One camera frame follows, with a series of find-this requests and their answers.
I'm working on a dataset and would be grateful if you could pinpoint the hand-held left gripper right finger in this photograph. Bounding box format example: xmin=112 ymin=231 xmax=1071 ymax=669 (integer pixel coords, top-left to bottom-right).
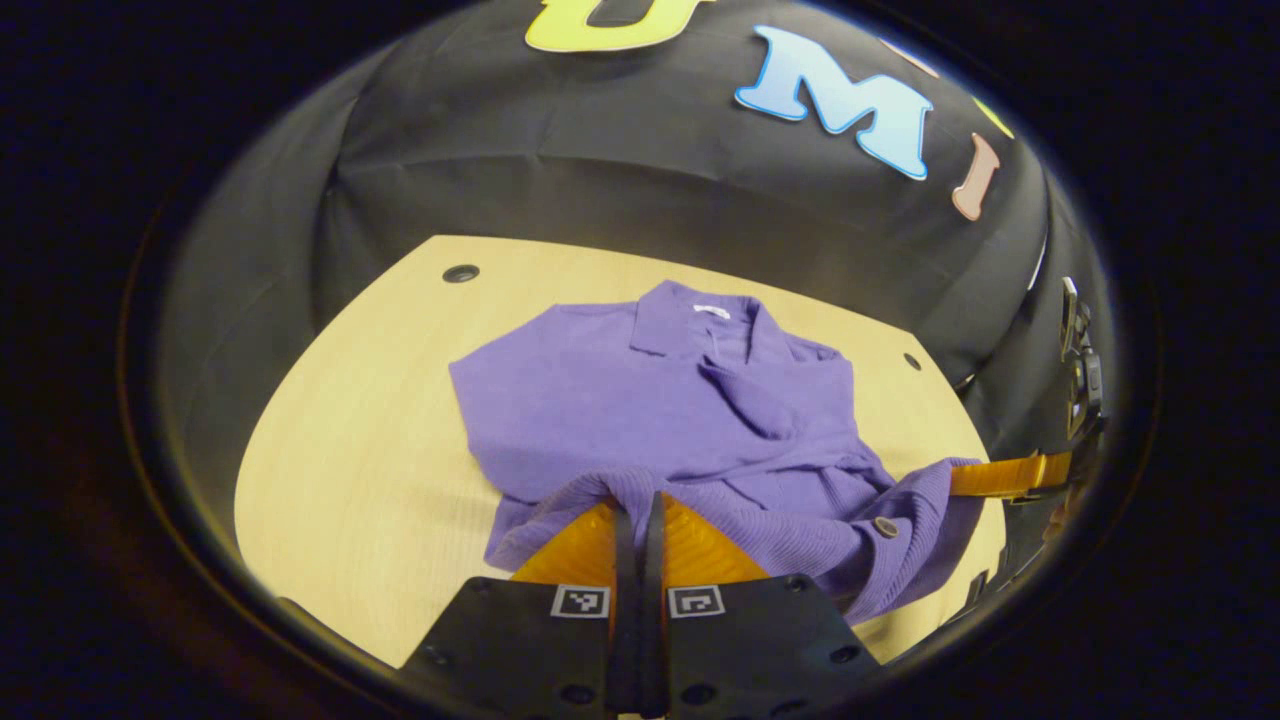
xmin=640 ymin=490 xmax=881 ymax=720

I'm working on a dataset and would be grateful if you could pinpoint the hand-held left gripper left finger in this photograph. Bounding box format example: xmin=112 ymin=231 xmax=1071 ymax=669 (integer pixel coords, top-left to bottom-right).
xmin=400 ymin=492 xmax=638 ymax=720

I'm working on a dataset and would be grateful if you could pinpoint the purple polo shirt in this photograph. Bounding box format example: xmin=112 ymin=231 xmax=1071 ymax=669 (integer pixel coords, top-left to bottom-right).
xmin=448 ymin=280 xmax=986 ymax=626

